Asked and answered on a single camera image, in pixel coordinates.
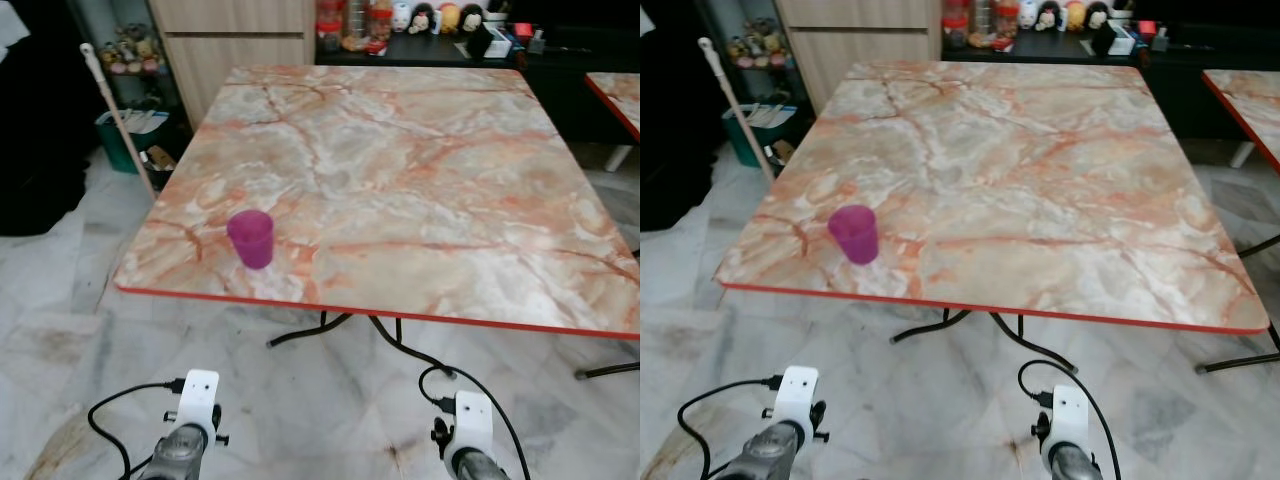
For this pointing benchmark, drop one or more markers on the white side table leg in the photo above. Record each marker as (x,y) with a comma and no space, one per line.
(1243,154)
(620,158)

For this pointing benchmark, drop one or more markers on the large black fabric mass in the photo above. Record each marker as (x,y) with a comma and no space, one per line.
(675,120)
(40,120)

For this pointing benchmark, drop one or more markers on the green bin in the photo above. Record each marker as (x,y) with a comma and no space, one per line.
(745,140)
(120,148)

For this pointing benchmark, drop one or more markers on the red edged marble side table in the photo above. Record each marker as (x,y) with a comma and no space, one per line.
(622,95)
(1250,105)

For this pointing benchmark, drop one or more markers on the white papers in bin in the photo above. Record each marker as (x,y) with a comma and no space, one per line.
(140,120)
(768,115)

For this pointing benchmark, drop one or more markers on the purple plastic cup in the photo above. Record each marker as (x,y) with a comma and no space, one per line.
(250,240)
(854,235)

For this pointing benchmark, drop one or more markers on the cluster of plush toys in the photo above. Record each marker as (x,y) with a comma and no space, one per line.
(752,50)
(132,52)

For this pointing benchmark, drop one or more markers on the dark shelf unit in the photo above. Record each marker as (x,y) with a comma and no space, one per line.
(90,20)
(715,15)

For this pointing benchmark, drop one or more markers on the white and blue box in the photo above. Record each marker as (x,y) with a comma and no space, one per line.
(1126,40)
(505,42)

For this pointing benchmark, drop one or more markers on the small red box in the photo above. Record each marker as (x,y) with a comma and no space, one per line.
(521,30)
(1146,27)

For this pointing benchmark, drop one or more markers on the orange marble pattern table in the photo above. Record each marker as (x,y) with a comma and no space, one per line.
(400,170)
(1000,170)

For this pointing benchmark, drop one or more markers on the black box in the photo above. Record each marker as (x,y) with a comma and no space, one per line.
(482,42)
(1104,40)

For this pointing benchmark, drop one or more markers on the black metal table legs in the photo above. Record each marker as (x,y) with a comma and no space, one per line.
(1030,345)
(400,343)

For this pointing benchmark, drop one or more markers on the dark headed figurine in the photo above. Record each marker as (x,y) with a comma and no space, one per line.
(1097,15)
(471,17)

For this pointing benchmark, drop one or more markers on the light wooden cabinet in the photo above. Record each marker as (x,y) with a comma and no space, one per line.
(860,50)
(235,55)

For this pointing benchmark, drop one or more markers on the yellow figurine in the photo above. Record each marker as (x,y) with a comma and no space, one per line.
(449,18)
(1075,16)

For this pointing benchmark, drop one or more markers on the black haired figurine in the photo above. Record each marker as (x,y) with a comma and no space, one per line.
(1049,16)
(422,19)

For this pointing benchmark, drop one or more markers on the white figurine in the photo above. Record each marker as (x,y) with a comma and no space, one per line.
(1028,14)
(400,16)

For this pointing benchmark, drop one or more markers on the red lidded jar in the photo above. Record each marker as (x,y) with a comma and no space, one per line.
(379,25)
(1006,22)
(329,25)
(955,24)

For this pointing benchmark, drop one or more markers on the clear glass jar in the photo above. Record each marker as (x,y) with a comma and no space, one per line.
(355,25)
(981,23)

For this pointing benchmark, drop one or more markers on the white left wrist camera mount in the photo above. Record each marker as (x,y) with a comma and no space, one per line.
(799,392)
(200,395)

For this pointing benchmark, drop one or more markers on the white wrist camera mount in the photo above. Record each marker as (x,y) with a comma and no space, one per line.
(473,420)
(1069,415)
(200,395)
(799,392)

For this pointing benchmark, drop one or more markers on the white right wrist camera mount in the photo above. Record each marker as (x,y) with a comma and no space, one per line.
(1069,415)
(473,420)

